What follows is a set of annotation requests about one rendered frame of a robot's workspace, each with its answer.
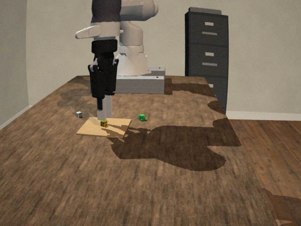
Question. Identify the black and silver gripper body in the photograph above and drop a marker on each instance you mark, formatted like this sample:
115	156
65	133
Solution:
104	49

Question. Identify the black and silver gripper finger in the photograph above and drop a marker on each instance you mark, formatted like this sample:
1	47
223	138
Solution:
110	84
97	80

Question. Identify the grey die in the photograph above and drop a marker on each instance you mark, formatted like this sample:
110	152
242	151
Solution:
78	114

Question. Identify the green die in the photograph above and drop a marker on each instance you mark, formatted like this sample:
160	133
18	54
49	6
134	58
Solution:
141	117

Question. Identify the tan square mat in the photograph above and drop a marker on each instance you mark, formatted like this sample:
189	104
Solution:
115	128

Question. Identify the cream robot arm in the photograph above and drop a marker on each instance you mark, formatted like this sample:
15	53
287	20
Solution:
112	18

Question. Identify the yellow die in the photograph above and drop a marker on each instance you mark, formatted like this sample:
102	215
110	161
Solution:
103	123

